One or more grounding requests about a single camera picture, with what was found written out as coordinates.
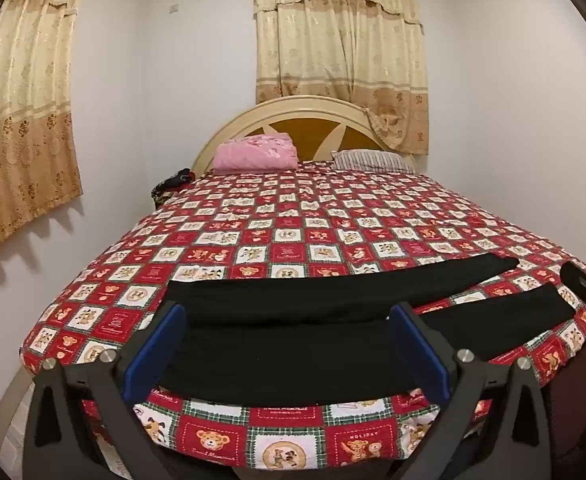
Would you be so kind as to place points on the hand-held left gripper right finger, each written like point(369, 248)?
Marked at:
point(420, 352)

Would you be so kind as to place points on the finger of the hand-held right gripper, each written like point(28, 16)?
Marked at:
point(580, 282)

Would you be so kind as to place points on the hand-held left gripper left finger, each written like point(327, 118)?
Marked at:
point(157, 350)

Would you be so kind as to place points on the black pants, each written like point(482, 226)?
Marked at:
point(298, 340)

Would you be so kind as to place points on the dark clothes pile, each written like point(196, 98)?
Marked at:
point(170, 187)

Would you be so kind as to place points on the red teddy bear bed sheet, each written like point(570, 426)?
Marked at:
point(323, 220)

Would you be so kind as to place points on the striped pillow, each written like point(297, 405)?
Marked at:
point(370, 160)

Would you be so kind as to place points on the pink pillow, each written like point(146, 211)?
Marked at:
point(255, 152)

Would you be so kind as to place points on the cream wooden headboard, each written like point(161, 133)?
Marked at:
point(303, 130)

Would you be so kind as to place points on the wide beige floral curtain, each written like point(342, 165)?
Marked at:
point(23, 110)

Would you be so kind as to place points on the narrow beige floral curtain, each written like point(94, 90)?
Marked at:
point(338, 50)

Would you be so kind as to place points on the cream bed frame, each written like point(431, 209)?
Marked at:
point(15, 395)

